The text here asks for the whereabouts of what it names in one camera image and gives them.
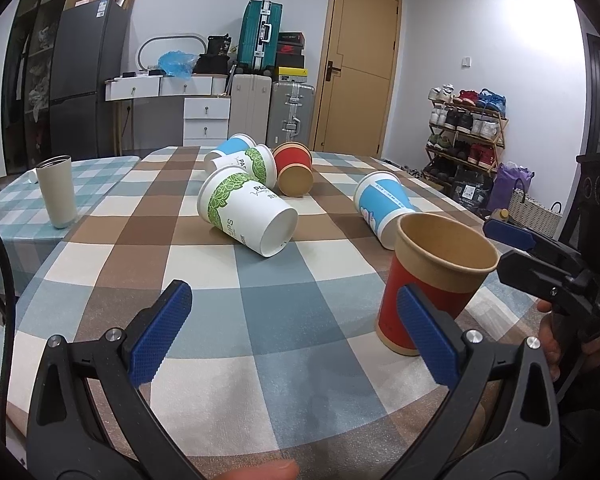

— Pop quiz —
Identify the red and brown paper cup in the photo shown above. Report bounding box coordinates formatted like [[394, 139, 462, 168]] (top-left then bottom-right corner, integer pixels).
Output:
[[375, 212, 501, 358], [272, 141, 314, 198]]

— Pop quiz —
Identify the group of shoes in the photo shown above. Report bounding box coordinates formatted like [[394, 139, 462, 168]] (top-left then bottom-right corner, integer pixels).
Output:
[[426, 84, 508, 171]]

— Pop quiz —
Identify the stack of shoe boxes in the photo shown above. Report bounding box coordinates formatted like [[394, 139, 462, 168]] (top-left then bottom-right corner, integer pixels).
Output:
[[272, 32, 309, 84]]

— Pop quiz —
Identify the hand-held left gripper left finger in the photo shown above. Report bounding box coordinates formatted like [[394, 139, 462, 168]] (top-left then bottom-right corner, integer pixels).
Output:
[[26, 280, 221, 480]]

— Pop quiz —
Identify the small green leaf paper cup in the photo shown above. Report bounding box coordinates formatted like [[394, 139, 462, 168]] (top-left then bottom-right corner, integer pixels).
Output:
[[210, 144, 280, 187]]

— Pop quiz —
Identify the oval mirror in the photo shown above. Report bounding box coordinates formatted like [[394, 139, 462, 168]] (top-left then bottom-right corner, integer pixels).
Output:
[[137, 34, 207, 74]]

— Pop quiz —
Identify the wooden shoe rack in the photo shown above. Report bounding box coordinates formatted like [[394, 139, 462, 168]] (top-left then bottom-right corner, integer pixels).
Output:
[[424, 95, 509, 187]]

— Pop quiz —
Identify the silver suitcase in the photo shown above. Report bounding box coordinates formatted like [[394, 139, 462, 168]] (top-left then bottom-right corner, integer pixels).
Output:
[[266, 81, 316, 146]]

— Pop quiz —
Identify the person's right hand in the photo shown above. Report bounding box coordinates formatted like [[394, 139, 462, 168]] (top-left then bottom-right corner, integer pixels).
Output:
[[536, 299, 600, 392]]

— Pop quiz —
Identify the white suitcase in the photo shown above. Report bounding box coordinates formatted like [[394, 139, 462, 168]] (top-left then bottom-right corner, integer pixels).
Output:
[[228, 73, 274, 144]]

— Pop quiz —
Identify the white insulated tumbler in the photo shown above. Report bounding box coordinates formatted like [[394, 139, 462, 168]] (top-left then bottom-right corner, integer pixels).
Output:
[[35, 155, 79, 230]]

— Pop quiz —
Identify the teal suitcase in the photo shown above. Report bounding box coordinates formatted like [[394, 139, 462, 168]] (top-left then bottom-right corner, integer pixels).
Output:
[[235, 0, 284, 77]]

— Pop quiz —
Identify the blue plastic bag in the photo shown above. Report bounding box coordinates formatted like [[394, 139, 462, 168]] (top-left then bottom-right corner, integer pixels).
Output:
[[158, 50, 199, 80]]

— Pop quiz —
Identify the brown checked tablecloth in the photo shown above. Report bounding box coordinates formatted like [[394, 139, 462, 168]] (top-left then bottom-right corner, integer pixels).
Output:
[[2, 145, 561, 480]]

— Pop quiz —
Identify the dark glass cabinet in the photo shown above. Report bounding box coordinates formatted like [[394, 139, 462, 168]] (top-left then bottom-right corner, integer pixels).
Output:
[[1, 0, 77, 177]]

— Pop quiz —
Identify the person's left hand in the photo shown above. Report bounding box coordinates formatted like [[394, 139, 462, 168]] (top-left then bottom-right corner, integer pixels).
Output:
[[214, 460, 301, 480]]

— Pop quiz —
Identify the large green leaf paper cup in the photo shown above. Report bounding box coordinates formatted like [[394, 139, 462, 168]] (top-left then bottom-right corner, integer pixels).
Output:
[[197, 165, 299, 259]]

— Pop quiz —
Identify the grey refrigerator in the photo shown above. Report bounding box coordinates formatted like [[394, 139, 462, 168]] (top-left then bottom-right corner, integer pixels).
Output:
[[49, 0, 132, 159]]

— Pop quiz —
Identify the purple bag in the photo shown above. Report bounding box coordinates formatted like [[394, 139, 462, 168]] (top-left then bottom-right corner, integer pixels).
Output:
[[489, 162, 535, 212]]

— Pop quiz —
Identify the white dresser with drawers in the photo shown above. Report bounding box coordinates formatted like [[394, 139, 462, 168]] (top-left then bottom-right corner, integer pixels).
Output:
[[104, 74, 232, 147]]

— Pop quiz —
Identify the woven basket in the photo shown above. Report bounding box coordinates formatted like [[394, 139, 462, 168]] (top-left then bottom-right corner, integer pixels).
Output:
[[507, 180, 564, 237]]

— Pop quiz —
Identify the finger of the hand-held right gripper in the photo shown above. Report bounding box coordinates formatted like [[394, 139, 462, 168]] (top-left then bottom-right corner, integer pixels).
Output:
[[483, 219, 581, 267], [497, 251, 588, 307]]

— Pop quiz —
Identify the wooden door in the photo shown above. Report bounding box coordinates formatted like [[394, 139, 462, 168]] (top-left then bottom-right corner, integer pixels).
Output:
[[309, 0, 404, 157]]

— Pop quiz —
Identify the black printed bag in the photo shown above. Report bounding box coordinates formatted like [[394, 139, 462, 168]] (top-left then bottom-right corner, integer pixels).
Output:
[[449, 166, 497, 211]]

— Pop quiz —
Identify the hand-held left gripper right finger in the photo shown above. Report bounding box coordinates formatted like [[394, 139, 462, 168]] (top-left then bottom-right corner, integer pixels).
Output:
[[380, 284, 563, 480]]

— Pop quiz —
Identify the blue and white paper cup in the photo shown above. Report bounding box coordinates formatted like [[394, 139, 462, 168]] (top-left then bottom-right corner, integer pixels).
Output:
[[203, 133, 259, 173], [353, 171, 422, 251]]

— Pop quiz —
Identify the teal checked tablecloth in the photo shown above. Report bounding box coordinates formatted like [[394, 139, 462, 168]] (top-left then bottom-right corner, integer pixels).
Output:
[[0, 155, 142, 301]]

